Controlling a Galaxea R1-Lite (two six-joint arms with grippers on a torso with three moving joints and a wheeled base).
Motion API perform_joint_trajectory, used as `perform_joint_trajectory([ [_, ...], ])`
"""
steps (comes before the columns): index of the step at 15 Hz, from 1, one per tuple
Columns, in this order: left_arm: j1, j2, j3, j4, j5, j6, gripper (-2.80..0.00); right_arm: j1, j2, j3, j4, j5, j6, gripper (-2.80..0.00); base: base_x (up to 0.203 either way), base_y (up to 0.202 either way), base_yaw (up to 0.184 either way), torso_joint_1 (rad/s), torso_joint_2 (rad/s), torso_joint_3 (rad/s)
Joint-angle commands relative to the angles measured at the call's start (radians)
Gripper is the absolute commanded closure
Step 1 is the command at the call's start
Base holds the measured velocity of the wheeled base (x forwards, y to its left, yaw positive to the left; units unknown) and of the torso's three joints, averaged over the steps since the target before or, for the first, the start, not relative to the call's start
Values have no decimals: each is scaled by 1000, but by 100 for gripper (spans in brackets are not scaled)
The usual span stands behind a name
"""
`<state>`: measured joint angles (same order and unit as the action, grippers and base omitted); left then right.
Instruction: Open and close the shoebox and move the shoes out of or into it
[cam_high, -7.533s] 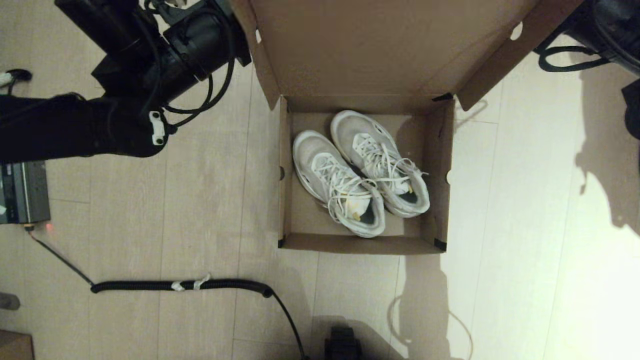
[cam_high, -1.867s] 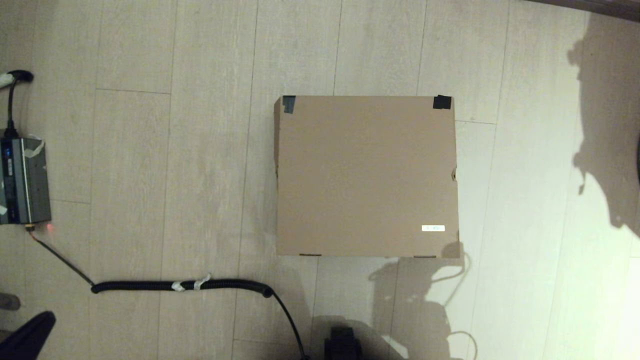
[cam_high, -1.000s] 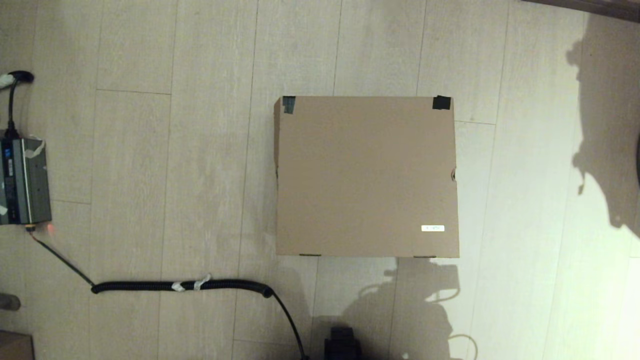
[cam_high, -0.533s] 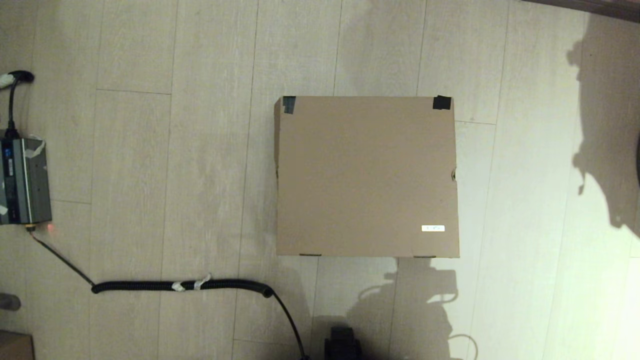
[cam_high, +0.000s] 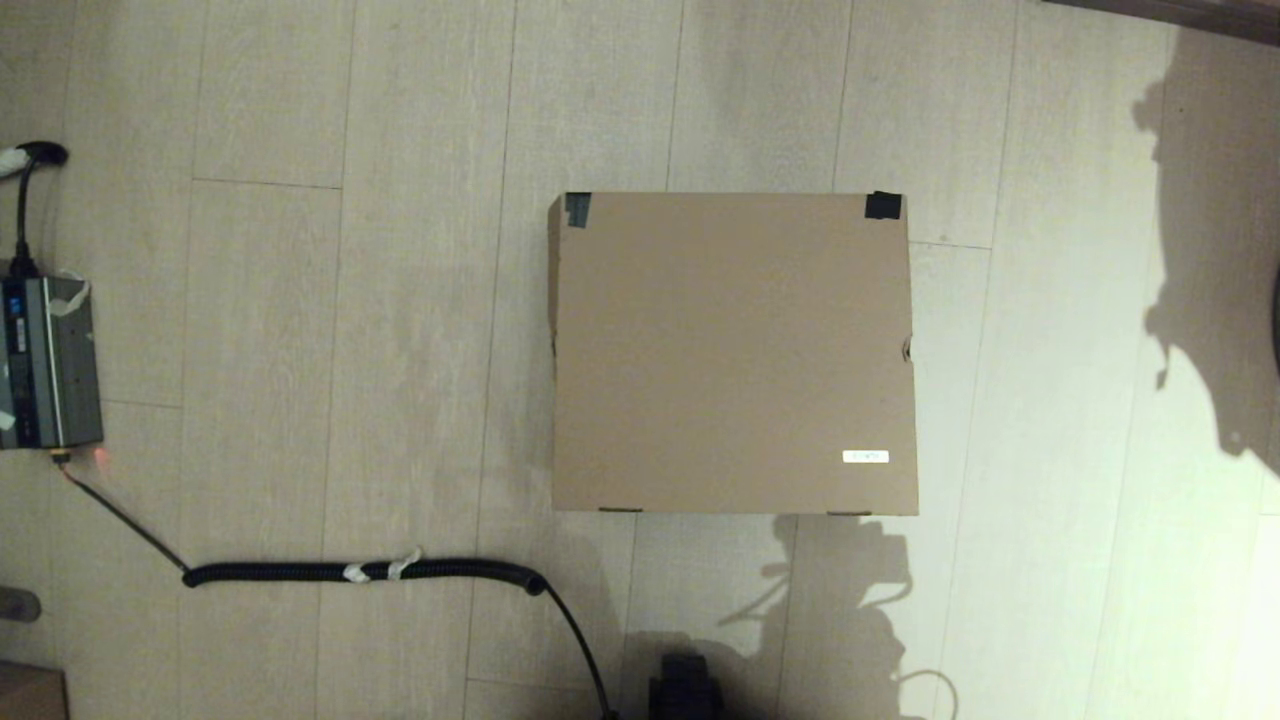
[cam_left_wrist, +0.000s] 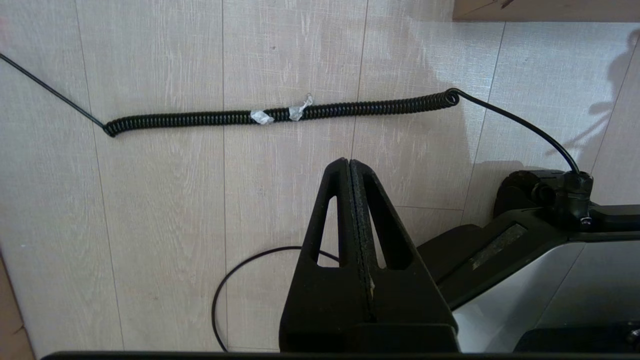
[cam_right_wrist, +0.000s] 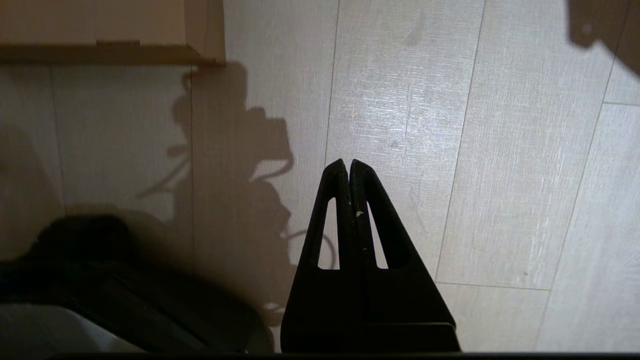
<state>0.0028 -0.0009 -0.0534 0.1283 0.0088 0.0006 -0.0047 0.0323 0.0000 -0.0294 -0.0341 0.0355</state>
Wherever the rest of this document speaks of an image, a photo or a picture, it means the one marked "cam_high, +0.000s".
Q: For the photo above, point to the grey rounded object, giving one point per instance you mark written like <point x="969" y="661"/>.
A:
<point x="15" y="605"/>

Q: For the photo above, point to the dark wooden baseboard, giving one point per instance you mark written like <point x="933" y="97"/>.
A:
<point x="1230" y="15"/>

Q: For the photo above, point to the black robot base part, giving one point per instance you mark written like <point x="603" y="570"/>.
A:
<point x="685" y="690"/>

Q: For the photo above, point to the brown cardboard carton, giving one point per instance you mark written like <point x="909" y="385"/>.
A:
<point x="30" y="695"/>

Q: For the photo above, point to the grey metal power supply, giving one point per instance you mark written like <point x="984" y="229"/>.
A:
<point x="50" y="360"/>

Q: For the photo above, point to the short white tape strip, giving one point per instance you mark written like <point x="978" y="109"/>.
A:
<point x="356" y="574"/>

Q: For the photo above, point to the long white tape strip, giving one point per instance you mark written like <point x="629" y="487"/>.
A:
<point x="398" y="568"/>

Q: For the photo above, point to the brown cardboard shoe box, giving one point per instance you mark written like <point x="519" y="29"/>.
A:
<point x="720" y="350"/>

